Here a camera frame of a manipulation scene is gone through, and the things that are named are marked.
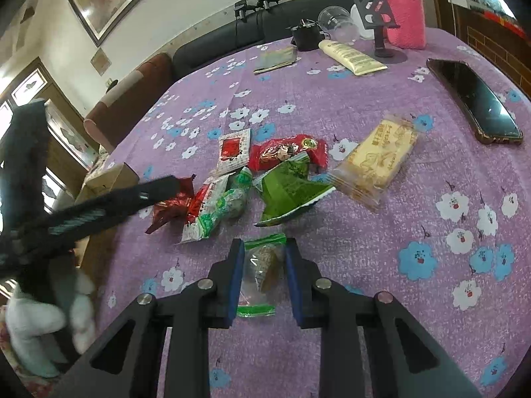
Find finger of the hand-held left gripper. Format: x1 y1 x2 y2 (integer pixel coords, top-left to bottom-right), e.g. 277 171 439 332
0 99 50 233
45 175 185 255

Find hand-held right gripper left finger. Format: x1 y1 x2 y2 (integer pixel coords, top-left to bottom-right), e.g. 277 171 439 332
47 238 245 398

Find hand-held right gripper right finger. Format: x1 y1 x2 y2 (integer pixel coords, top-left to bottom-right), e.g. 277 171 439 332
285 238 484 398

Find cardboard box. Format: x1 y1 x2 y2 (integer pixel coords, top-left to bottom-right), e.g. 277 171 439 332
74 162 140 283

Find clear green-edged snack packet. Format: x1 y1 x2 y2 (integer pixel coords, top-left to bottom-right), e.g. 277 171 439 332
236 233 288 318

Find dark red snack packet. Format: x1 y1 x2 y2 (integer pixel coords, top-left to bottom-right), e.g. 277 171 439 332
145 175 196 235

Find red white green snack packet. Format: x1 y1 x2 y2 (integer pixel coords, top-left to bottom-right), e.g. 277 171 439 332
181 174 231 244

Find green round candy packet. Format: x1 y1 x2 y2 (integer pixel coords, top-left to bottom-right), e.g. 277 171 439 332
224 166 254 219

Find large green snack packet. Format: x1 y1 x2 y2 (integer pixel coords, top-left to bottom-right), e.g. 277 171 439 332
252 153 336 227

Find small red white snack packet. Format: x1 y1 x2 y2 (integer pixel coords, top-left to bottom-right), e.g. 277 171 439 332
215 128 252 177

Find red figure-print snack packet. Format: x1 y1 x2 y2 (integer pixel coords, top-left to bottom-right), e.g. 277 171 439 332
248 133 329 173

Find yellow biscuit packet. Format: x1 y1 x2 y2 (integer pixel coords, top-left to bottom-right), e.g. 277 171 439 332
331 113 420 213

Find person's left hand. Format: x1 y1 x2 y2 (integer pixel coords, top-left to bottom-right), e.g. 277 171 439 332
6 271 97 378

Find wooden glass-door cabinet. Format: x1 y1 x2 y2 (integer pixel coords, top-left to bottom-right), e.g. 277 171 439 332
0 57 100 212

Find purple floral tablecloth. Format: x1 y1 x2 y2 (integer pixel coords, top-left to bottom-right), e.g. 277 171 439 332
79 27 531 398

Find brown armchair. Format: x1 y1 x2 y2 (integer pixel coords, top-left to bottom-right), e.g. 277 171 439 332
83 52 174 155

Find black sofa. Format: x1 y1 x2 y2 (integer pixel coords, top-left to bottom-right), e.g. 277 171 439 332
172 0 362 80

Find cream tube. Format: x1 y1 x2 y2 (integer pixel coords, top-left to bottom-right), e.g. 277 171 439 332
318 39 389 76

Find black clips on sofa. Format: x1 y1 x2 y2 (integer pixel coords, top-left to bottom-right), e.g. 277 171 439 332
234 0 281 22

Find small black pouch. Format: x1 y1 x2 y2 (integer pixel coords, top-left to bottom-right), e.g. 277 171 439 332
290 19 323 53

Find black smartphone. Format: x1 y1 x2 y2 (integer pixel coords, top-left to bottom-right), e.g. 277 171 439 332
426 58 524 145

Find clear plastic cup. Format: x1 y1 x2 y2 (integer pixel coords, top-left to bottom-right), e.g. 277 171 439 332
317 5 358 44

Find small white container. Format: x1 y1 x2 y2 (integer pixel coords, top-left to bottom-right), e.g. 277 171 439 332
349 4 371 39

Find black phone stand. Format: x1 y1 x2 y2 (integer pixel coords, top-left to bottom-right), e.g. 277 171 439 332
350 0 410 64

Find bottle in pink sleeve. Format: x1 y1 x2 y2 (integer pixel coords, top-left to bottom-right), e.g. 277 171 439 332
378 0 427 50

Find brick-pattern wooden cabinet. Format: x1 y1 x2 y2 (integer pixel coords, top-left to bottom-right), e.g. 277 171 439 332
446 0 529 100

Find small wall plaque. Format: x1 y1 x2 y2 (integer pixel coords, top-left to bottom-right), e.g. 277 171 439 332
90 47 111 76

